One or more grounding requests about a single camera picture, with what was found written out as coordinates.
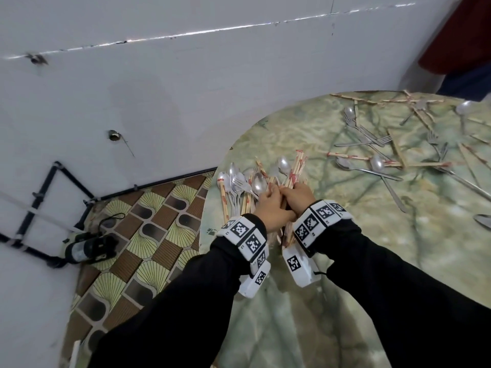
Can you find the person's right forearm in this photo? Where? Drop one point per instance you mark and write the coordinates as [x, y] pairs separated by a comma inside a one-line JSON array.
[[399, 298]]

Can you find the metal spoon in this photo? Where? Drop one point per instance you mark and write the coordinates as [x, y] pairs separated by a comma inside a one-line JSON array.
[[378, 163], [349, 111], [343, 163], [464, 107]]

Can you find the person's left hand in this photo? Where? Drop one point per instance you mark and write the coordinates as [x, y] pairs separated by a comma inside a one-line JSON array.
[[272, 212]]

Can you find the person's left fingers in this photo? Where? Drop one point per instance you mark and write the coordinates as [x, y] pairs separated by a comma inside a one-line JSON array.
[[271, 190]]

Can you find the person's right fingers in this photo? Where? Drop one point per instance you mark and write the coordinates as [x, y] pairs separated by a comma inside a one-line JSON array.
[[288, 190]]

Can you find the scattered wooden chopsticks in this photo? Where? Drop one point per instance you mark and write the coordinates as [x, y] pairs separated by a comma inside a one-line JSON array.
[[397, 149]]

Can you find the bundle of wooden chopsticks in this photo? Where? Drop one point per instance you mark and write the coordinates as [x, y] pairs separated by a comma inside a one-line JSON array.
[[295, 166]]

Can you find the person's right hand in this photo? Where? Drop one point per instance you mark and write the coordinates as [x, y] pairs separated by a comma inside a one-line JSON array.
[[301, 197]]

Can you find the white marker wrist tracker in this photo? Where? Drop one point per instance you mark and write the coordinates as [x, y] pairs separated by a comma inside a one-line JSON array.
[[312, 226], [247, 241]]

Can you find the black water pump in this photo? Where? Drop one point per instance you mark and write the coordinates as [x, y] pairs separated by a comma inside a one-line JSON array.
[[88, 247]]

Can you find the person's left forearm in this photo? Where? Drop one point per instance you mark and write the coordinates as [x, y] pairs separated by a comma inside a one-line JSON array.
[[184, 306]]

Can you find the metal fork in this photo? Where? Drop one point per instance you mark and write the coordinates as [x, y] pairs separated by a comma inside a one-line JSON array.
[[239, 184], [433, 138], [364, 142], [420, 104], [464, 182]]

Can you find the black wall pipe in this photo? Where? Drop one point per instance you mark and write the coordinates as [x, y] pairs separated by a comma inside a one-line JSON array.
[[38, 195]]

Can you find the bunch of metal spoons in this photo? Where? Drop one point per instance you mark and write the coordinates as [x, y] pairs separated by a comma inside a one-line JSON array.
[[259, 183]]

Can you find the red cloth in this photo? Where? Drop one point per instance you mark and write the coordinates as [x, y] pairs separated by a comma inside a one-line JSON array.
[[460, 30]]

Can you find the dark blue cloth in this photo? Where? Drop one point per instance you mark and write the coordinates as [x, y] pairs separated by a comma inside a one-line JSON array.
[[470, 82]]

